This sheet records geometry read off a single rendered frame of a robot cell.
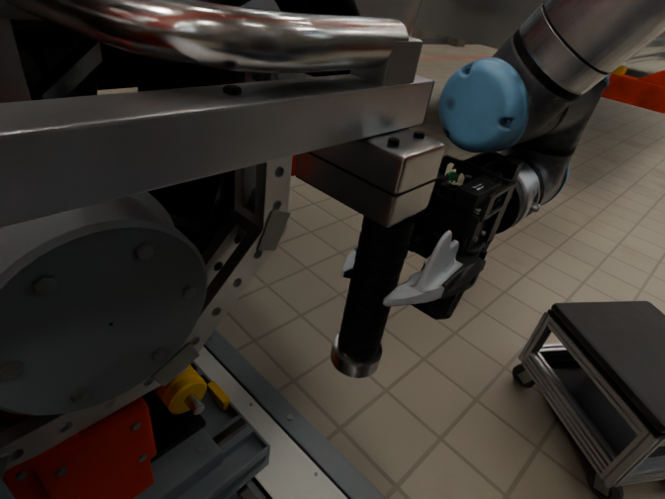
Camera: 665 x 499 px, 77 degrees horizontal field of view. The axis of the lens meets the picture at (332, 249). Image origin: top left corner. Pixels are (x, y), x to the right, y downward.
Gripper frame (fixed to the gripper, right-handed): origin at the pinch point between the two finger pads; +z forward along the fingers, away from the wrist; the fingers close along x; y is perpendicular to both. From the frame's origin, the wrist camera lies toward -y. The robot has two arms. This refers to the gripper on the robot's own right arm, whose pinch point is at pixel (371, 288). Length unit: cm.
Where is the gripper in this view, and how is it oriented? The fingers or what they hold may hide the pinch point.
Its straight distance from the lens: 32.8
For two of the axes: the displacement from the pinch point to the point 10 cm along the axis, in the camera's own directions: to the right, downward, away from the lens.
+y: 1.4, -8.2, -5.6
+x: 7.2, 4.7, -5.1
